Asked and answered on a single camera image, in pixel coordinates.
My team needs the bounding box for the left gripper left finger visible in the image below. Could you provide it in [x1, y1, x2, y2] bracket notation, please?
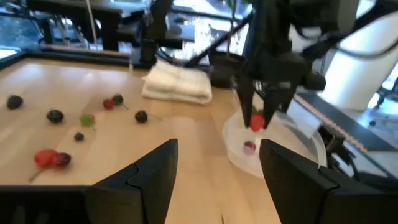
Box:
[85, 139, 180, 224]

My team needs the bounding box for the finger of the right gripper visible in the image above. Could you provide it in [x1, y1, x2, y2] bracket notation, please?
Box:
[238, 78, 256, 128]
[263, 89, 294, 129]

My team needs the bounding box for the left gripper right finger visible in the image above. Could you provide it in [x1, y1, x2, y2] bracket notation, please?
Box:
[259, 139, 374, 224]

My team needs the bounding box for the red strawberry with green leaves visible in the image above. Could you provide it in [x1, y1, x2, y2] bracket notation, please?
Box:
[80, 113, 96, 128]
[249, 107, 266, 133]

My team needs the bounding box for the dark red cherry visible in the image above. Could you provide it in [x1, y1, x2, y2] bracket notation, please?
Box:
[27, 152, 72, 184]
[243, 141, 257, 155]

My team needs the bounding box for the clear plastic tupperware container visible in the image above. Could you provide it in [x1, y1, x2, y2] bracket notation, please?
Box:
[222, 107, 327, 180]

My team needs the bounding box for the bumpy blackberry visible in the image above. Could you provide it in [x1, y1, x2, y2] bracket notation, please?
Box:
[6, 95, 24, 110]

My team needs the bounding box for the black plant pot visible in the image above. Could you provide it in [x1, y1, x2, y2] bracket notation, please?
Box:
[208, 51, 248, 90]

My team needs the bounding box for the black diagonal desk leg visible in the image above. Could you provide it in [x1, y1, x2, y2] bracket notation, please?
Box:
[185, 15, 253, 68]

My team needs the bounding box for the folded white checked towel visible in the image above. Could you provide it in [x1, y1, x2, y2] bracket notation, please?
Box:
[142, 59, 213, 105]

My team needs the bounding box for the green leafy plant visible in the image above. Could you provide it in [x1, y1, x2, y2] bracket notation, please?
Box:
[222, 0, 249, 57]

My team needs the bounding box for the white round pillar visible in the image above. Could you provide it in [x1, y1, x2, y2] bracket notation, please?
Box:
[322, 12, 398, 112]

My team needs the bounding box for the black desk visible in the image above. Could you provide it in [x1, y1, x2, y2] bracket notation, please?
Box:
[26, 0, 123, 52]
[118, 23, 195, 50]

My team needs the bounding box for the black table edge rail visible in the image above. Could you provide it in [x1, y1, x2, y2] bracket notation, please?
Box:
[295, 91, 391, 153]

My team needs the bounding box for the black metal table frame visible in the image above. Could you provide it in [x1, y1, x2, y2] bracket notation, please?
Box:
[0, 43, 150, 71]

